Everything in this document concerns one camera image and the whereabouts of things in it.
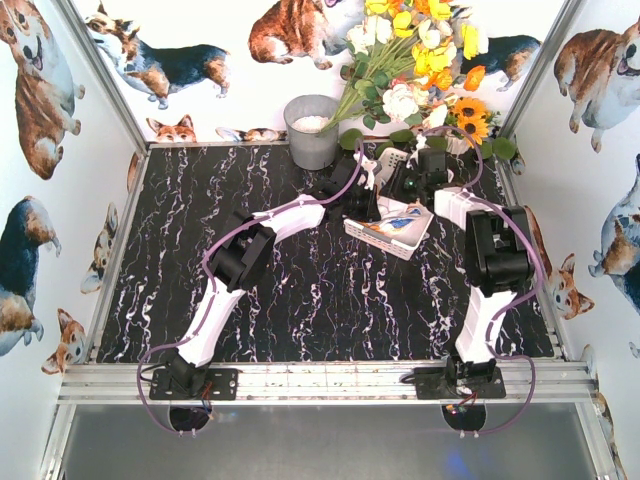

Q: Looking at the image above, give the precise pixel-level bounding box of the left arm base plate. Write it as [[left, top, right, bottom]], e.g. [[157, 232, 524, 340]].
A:
[[149, 368, 239, 401]]

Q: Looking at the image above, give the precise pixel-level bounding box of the artificial flower bouquet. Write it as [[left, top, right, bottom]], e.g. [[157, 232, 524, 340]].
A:
[[323, 1, 489, 130]]

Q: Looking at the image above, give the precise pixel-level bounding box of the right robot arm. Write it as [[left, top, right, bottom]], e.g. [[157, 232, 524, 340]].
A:
[[382, 148, 543, 364]]

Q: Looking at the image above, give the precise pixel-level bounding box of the sunflower pot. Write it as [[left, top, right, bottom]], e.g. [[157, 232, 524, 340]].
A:
[[444, 96, 499, 146]]

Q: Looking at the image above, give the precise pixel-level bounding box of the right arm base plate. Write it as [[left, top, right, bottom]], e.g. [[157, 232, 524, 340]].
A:
[[400, 362, 506, 400]]

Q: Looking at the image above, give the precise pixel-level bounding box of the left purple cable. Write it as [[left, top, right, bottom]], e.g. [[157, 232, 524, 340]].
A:
[[135, 138, 364, 435]]

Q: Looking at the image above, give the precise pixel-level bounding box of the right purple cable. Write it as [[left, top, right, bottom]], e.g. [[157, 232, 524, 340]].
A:
[[424, 125, 546, 434]]

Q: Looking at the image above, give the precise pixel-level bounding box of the grey metal bucket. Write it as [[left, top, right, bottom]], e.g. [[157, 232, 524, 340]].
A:
[[283, 95, 338, 171]]

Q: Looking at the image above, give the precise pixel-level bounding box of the blue dotted glove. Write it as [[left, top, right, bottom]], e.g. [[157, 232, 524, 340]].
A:
[[369, 205, 430, 237]]

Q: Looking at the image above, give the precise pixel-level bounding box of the white plastic storage basket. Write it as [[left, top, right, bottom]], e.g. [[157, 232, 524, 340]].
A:
[[343, 147, 434, 260]]

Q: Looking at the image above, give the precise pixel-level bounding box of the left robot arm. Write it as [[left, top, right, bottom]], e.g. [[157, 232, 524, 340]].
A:
[[169, 154, 380, 370]]

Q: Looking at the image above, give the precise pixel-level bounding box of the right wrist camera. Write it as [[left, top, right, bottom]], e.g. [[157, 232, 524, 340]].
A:
[[413, 134, 427, 151]]

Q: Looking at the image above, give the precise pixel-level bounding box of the purple cable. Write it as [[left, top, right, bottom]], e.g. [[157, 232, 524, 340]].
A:
[[135, 138, 364, 435], [424, 125, 546, 434]]

